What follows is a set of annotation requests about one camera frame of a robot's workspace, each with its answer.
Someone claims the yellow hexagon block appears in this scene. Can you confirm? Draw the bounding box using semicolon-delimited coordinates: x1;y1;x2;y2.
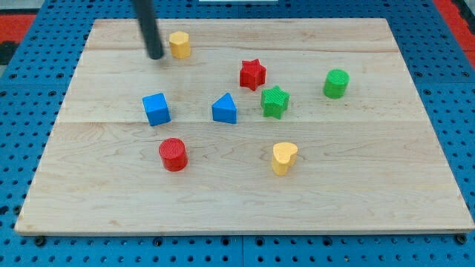
169;31;191;59

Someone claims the light wooden board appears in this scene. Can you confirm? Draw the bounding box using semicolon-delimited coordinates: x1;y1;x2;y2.
15;19;474;237

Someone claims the blue triangle block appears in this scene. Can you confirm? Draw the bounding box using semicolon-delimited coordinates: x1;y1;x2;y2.
212;93;238;124

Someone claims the green star block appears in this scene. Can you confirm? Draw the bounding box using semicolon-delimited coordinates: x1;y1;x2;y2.
261;85;290;119

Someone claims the yellow heart block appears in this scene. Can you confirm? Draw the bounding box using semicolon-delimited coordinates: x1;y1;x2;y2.
272;142;298;176

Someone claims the red star block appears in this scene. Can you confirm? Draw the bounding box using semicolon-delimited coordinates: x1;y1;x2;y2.
239;59;266;91

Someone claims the red cylinder block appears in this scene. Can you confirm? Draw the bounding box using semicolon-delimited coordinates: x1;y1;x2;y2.
158;138;188;172

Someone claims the blue cube block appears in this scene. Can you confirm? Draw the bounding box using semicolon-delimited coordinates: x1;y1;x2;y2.
142;93;171;126

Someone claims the green cylinder block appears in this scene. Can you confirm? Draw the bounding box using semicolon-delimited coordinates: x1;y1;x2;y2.
323;69;350;99

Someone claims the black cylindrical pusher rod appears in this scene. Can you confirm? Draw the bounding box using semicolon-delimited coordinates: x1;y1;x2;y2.
131;0;164;59

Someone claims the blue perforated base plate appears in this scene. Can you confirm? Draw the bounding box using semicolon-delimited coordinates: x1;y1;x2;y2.
1;0;474;266

